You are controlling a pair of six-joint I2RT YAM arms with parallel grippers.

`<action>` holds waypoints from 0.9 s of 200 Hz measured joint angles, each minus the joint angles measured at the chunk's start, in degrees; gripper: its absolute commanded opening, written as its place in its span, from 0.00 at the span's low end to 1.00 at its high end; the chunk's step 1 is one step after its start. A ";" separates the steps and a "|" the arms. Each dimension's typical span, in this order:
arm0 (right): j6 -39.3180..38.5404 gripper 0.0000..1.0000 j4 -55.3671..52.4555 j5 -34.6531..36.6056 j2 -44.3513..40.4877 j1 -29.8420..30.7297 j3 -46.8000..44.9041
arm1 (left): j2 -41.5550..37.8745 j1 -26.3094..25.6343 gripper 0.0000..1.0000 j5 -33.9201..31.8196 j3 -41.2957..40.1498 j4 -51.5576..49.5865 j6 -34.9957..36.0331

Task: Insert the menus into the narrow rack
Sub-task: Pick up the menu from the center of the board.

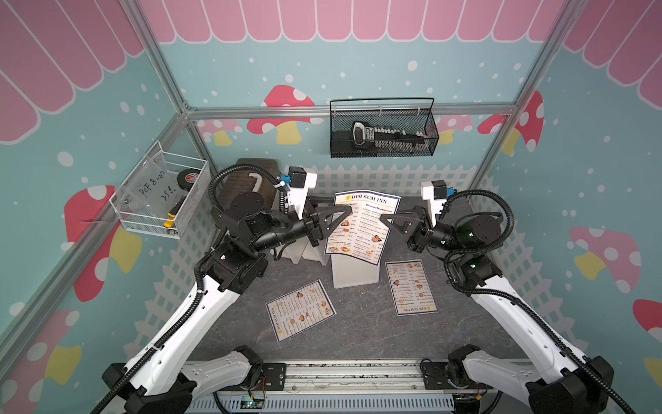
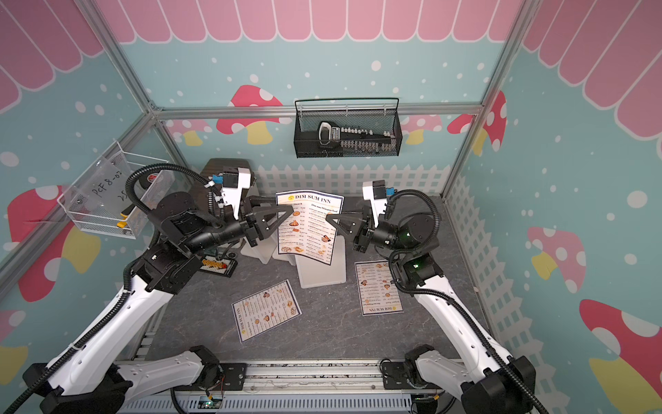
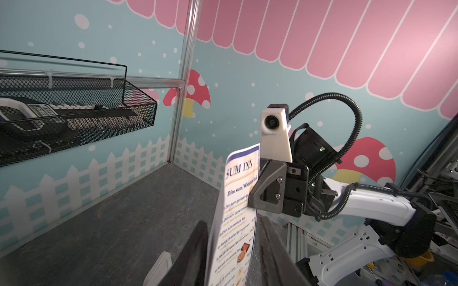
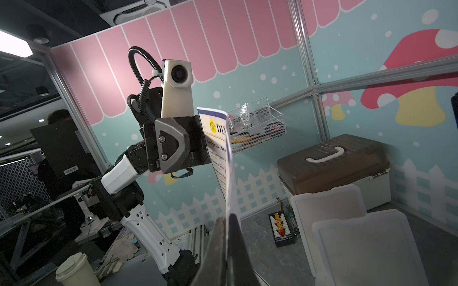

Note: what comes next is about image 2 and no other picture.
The brown lid storage box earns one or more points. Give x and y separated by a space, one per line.
213 166

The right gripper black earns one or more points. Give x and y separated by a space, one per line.
364 233

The socket tool set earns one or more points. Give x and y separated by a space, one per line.
348 141

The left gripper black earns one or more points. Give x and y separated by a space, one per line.
254 224

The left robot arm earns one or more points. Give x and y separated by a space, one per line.
86 378

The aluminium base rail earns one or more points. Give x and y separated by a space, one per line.
313 386

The dim sum menu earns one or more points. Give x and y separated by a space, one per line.
306 232
267 309
378 295

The black mesh wall basket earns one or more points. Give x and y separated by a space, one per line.
377 114

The small circuit board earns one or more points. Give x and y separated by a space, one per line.
210 403

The black tray with parts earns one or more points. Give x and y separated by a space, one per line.
223 268

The yellow black utility knife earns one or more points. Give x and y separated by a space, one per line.
124 222

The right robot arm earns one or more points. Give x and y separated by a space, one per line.
487 379

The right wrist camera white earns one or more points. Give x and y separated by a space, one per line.
375 192

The clear plastic labelled bag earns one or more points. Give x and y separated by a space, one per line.
100 192

